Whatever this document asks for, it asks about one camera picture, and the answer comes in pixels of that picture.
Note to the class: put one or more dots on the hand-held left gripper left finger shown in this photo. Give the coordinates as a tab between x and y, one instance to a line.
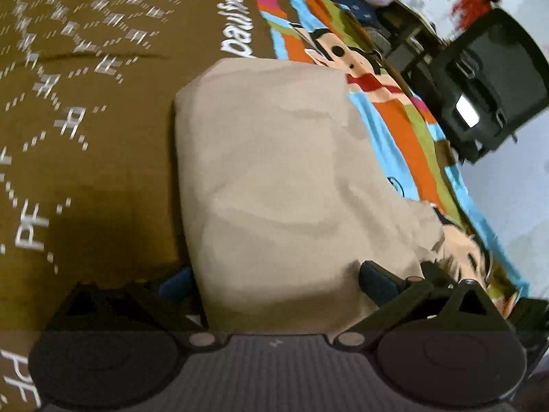
178	284

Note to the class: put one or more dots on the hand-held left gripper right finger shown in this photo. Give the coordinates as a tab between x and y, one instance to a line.
377	281

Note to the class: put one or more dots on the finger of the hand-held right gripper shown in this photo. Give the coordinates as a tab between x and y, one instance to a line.
435	274

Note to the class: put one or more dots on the beige hoodie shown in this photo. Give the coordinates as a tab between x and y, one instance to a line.
278	180

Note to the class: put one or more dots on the brown cartoon printed bedsheet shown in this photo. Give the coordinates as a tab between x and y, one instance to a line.
107	137

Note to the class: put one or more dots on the black office chair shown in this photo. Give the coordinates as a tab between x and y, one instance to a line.
506	60

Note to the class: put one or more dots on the dark blue starred cloth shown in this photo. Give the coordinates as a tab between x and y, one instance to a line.
360	8

